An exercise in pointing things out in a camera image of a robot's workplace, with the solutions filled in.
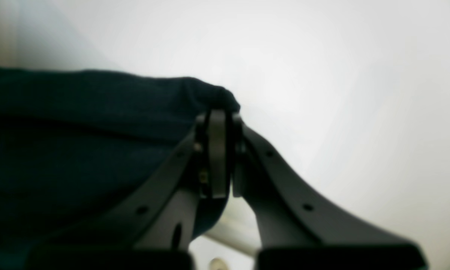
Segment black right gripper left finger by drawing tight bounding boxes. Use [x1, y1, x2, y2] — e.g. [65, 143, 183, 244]
[26, 110, 231, 270]

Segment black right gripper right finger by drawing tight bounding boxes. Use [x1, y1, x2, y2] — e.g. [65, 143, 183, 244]
[231, 114, 428, 270]

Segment black T-shirt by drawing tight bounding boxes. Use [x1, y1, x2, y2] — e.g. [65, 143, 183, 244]
[0, 67, 240, 270]

